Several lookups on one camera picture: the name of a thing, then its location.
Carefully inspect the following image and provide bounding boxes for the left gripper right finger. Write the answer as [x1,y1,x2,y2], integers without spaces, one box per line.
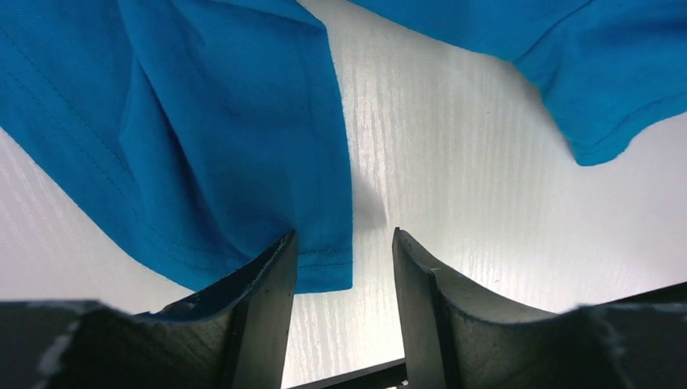
[392,229,686,388]

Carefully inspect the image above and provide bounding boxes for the bright blue t shirt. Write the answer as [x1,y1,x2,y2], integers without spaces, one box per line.
[1,1,686,293]

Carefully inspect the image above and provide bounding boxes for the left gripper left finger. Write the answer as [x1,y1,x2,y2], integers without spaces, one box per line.
[1,233,297,388]

